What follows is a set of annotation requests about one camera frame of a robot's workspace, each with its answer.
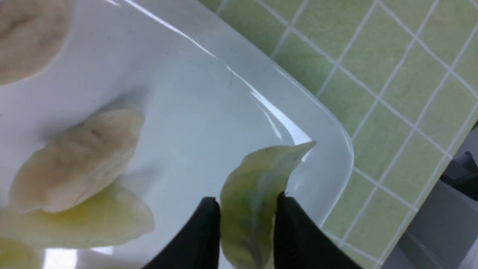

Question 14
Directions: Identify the green dumpling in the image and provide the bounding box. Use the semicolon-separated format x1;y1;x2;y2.
220;140;316;269

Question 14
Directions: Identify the beige dumpling plate upper right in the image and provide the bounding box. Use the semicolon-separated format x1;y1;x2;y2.
0;0;71;85

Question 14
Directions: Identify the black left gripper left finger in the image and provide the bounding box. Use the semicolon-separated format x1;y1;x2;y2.
144;197;221;269

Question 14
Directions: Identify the green dumpling plate middle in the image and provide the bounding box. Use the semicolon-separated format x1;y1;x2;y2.
1;184;155;249

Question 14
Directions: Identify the green dumpling plate left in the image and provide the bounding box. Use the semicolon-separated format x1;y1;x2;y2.
0;238;43;269

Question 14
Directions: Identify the green checkered tablecloth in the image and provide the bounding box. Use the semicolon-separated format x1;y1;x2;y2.
201;0;478;269

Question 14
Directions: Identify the white square plate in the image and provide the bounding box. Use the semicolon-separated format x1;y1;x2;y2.
1;0;354;269

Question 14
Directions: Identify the beige dumpling plate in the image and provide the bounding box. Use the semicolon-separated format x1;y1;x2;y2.
7;109;145;213
0;0;71;85

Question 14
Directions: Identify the beige dumpling plate centre right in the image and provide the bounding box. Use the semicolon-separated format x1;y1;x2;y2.
7;109;145;213

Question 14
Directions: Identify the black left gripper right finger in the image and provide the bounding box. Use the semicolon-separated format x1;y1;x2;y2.
274;192;361;269

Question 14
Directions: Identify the green dumpling plate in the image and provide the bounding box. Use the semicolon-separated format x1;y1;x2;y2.
0;238;43;269
1;184;155;249

